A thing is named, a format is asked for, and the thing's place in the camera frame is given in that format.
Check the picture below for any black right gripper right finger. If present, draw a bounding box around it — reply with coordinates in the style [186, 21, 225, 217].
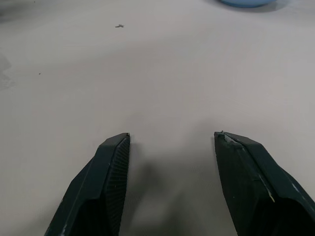
[214, 131, 315, 236]

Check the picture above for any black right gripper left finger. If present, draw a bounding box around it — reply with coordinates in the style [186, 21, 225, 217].
[43, 132, 131, 236]

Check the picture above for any blue bowl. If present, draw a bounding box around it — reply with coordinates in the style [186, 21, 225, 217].
[218, 0, 273, 8]

